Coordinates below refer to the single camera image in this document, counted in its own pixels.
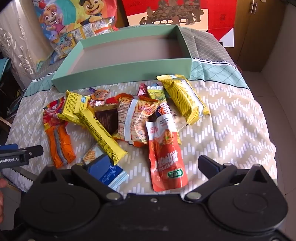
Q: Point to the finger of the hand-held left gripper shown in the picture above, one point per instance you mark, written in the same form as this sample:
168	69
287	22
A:
35	150

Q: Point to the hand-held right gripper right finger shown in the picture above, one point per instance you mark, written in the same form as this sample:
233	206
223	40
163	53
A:
208	165

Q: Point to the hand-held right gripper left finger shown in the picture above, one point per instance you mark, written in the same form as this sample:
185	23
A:
99	165

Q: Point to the blue cracker packet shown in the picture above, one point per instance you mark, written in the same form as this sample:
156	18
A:
113	173

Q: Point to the long yellow snack bar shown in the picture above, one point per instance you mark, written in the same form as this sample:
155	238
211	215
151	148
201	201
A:
101	134

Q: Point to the red candy bag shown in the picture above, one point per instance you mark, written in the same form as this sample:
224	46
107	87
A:
51	115

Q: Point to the red sauce packet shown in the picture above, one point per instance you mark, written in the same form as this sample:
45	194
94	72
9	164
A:
165	157

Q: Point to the orange patterned snack packet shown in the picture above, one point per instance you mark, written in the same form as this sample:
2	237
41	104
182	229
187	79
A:
131	118

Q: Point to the white pastry packet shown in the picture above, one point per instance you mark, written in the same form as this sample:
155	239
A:
177	117

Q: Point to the small brown orange candy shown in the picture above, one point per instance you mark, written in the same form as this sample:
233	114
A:
100	96

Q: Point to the yellow striped bread packet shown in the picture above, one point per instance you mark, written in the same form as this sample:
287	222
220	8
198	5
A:
182	97

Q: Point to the dark red foil packet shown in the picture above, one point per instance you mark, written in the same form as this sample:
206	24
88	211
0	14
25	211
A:
141	91

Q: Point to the green cardboard box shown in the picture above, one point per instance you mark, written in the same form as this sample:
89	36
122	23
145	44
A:
129	67

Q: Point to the person's left hand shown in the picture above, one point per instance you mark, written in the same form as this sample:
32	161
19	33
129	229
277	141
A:
1	204

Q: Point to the dark brown snack packet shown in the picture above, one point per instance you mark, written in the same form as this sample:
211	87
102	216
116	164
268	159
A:
106	120

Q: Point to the patterned bed sheet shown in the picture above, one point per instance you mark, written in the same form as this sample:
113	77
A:
231	115

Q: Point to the small yellow green packet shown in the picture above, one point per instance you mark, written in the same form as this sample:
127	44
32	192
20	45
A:
156	93

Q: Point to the blue foil packet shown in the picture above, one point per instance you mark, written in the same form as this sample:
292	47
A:
53	58

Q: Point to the patterned curtain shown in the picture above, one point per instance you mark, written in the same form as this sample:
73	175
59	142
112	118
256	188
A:
20	46

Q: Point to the yellow cartoon snack packet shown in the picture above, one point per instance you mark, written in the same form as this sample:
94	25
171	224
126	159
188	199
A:
66	45

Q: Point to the white printed snack packet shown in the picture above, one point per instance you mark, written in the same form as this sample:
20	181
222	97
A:
101	27

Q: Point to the cartoon printed snack bag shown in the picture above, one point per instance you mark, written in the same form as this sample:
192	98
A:
69	16

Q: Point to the wooden cabinet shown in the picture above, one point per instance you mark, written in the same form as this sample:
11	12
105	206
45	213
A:
259	34

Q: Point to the red gift box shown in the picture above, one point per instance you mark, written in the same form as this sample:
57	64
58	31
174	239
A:
185	11

